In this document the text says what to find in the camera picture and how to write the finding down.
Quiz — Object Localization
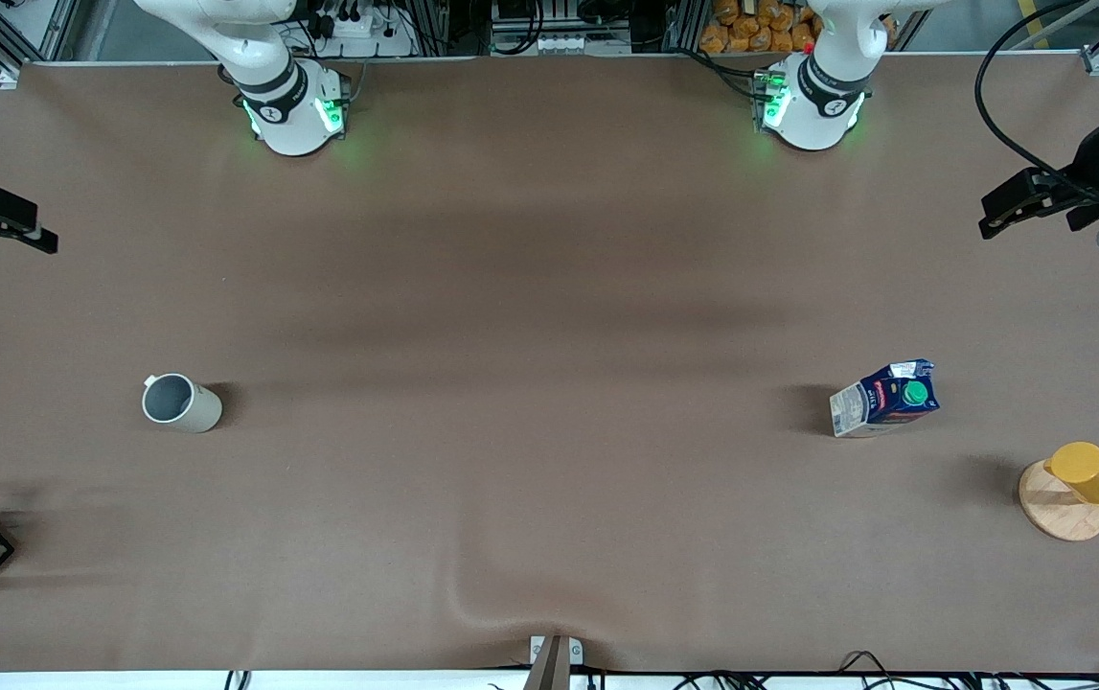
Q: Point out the grey-white ribbed mug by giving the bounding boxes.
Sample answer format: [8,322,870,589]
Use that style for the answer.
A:
[141,373,224,434]

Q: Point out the blue milk carton green cap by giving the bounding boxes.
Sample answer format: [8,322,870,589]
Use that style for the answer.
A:
[829,359,941,439]

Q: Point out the yellow plastic cup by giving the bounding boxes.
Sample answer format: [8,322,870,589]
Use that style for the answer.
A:
[1044,441,1099,507]

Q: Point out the round wooden cup stand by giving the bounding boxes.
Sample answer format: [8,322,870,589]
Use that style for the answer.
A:
[1018,459,1099,543]

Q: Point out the bag of orange buns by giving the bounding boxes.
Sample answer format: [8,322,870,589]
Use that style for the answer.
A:
[698,0,825,55]

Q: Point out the white power strip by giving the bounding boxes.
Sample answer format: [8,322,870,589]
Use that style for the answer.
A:
[300,0,419,59]

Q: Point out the white socket bar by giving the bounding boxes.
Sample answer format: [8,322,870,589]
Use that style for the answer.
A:
[490,31,633,57]

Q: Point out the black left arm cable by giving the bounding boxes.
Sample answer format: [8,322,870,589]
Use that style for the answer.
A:
[974,0,1099,208]

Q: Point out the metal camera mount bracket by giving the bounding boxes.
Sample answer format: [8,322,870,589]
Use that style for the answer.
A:
[521,634,585,690]

